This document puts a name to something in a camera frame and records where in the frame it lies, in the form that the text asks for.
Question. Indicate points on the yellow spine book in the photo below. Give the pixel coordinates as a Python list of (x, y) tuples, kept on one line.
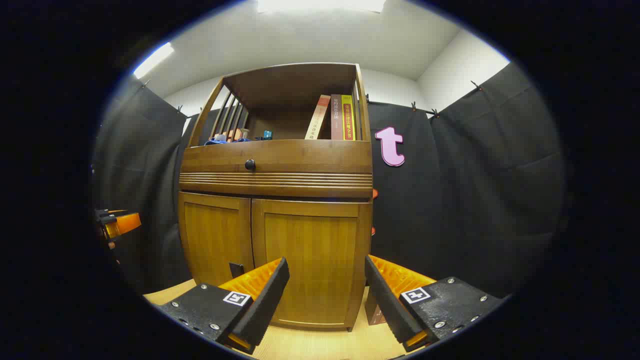
[(348, 120)]

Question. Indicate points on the black round drawer knob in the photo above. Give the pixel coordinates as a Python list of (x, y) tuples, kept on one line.
[(250, 164)]

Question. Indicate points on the wooden double-door shoe cabinet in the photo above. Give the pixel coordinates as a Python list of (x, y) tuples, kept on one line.
[(275, 180)]

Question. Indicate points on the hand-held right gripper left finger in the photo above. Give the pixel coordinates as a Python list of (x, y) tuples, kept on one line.
[(265, 305)]

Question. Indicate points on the brown book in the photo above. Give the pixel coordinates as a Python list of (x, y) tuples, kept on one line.
[(374, 312)]

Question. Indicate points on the orange object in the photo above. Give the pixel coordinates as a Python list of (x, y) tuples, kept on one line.
[(232, 135)]

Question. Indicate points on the narrow ceiling light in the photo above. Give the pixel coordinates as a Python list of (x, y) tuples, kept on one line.
[(152, 60)]

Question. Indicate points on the black backdrop cloth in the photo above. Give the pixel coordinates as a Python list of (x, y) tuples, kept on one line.
[(475, 200)]

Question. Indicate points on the wooden shoe cabinet door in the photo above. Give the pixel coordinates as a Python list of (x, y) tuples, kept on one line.
[(215, 240), (320, 250)]

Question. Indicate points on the large ceiling light panel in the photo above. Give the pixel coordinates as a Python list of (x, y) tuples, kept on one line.
[(320, 5)]

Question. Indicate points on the wooden drawer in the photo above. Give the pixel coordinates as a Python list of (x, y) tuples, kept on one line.
[(310, 156)]

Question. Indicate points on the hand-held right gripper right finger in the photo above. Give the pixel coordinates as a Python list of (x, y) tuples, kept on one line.
[(387, 305)]

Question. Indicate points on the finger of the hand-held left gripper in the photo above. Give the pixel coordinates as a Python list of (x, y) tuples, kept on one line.
[(127, 224)]

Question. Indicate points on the tan spine book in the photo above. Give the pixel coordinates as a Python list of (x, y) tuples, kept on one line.
[(318, 120)]

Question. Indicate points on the dark red spine book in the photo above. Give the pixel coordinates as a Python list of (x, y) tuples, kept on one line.
[(336, 120)]

